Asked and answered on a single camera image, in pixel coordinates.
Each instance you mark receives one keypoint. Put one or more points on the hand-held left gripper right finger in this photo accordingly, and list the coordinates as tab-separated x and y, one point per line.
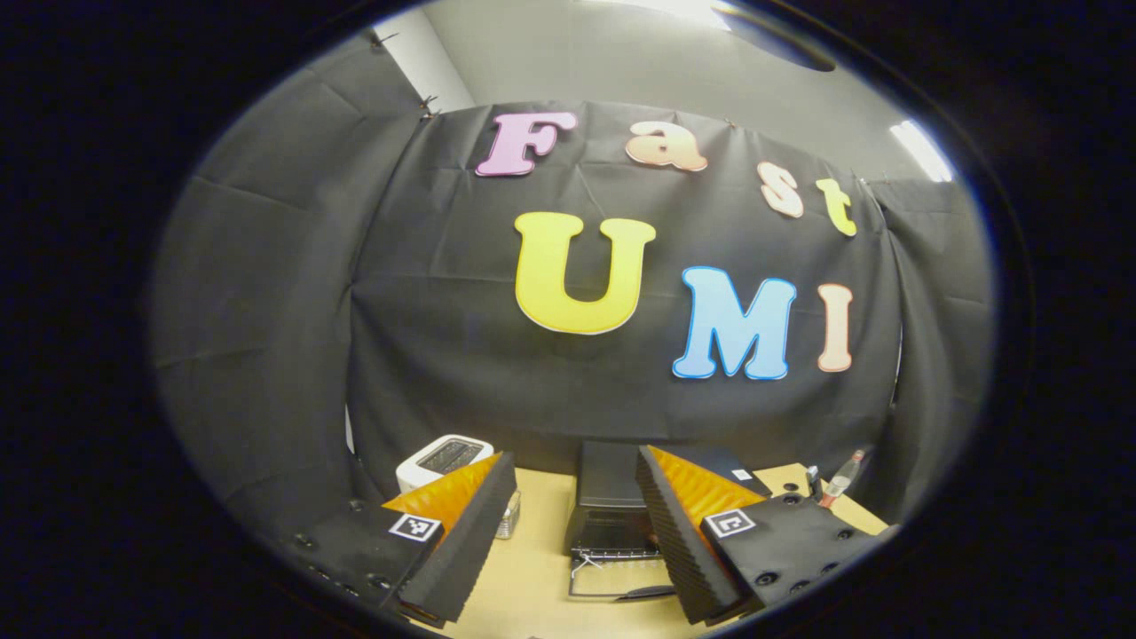
679	541

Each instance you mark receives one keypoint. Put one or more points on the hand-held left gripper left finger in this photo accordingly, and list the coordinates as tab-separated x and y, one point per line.
470	550

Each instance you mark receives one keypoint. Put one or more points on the black electric oven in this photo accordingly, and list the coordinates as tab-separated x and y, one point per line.
608	484

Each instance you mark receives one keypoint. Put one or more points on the clear glass container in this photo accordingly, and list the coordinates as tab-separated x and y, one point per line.
508	515

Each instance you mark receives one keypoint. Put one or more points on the white toaster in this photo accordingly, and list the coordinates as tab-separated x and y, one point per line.
435	461

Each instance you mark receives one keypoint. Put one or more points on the clear plastic bottle red label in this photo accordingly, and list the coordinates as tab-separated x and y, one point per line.
841	479

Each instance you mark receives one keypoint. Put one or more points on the black backdrop cloth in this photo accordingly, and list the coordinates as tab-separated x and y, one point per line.
426	311

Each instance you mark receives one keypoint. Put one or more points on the long ceiling light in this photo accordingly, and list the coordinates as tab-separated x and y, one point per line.
923	151

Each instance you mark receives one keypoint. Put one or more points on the wide ceiling light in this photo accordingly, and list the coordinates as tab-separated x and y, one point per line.
674	9

